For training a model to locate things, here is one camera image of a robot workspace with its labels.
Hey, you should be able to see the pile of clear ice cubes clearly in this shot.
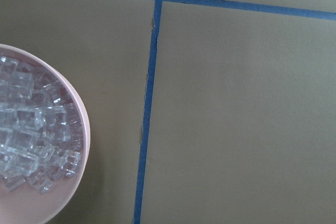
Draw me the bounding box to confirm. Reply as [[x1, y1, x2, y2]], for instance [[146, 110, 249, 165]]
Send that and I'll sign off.
[[1, 54, 84, 193]]

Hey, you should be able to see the pink bowl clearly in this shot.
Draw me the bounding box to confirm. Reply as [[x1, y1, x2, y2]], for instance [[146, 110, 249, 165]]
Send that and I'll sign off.
[[1, 44, 90, 223]]

